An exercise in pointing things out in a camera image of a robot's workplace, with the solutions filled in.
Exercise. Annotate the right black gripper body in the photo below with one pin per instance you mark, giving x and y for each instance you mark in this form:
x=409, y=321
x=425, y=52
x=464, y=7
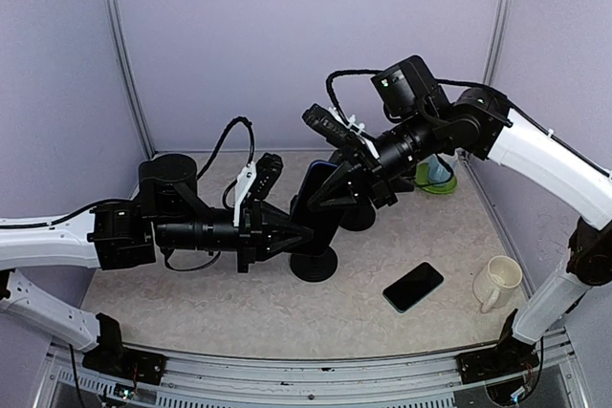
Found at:
x=375, y=178

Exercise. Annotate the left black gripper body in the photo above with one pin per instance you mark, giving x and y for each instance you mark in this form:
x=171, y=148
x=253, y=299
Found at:
x=250, y=237

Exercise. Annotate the black round-base stand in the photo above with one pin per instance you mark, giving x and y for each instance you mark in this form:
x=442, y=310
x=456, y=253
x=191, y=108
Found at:
x=358, y=219
x=314, y=269

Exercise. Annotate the blue phone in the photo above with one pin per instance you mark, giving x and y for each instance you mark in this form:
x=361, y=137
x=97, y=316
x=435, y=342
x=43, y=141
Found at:
x=324, y=223

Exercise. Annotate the teal phone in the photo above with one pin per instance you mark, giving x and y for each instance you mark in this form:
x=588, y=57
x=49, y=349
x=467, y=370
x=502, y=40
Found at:
x=413, y=287

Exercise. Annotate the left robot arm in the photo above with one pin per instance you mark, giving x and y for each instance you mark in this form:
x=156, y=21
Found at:
x=166, y=215

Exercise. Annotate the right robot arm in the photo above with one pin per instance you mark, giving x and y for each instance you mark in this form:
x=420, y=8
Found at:
x=485, y=123

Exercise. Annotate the green saucer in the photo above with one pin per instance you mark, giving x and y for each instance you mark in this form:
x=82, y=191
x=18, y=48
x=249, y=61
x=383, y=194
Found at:
x=421, y=181

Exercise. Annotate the light blue mug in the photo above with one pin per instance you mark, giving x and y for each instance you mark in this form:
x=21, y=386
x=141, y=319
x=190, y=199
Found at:
x=440, y=169

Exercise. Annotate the cream ceramic mug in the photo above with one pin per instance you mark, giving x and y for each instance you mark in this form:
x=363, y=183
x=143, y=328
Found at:
x=495, y=283

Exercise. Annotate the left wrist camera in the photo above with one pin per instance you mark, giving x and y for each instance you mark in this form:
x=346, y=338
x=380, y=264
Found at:
x=255, y=181

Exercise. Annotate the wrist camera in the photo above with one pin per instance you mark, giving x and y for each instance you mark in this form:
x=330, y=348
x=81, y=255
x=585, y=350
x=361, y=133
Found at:
x=255, y=181
x=348, y=137

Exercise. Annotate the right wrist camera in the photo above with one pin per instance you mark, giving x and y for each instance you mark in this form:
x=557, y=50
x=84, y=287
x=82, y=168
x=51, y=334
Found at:
x=348, y=137

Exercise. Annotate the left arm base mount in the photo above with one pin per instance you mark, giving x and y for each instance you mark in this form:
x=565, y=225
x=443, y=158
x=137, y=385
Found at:
x=111, y=357

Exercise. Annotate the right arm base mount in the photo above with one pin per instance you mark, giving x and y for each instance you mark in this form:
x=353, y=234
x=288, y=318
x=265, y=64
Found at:
x=508, y=356

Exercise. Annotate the right aluminium frame post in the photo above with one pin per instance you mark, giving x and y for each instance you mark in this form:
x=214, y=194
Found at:
x=500, y=23

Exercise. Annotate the aluminium frame post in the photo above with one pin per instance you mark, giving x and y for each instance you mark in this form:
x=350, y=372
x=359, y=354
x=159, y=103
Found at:
x=500, y=23
x=128, y=79

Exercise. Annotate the left aluminium frame post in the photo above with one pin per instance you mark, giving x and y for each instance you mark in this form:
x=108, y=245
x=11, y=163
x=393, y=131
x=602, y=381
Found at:
x=128, y=79

